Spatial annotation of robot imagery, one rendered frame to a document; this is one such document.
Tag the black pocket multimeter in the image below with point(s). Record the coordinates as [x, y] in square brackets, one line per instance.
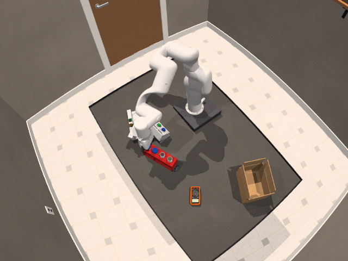
[195, 195]

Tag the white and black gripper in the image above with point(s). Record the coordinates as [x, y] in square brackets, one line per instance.
[146, 143]

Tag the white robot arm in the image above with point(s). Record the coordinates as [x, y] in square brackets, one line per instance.
[198, 79]

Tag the brown cardboard box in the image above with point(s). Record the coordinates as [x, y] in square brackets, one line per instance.
[255, 180]

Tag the red tube rack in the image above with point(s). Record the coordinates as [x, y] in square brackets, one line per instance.
[162, 161]

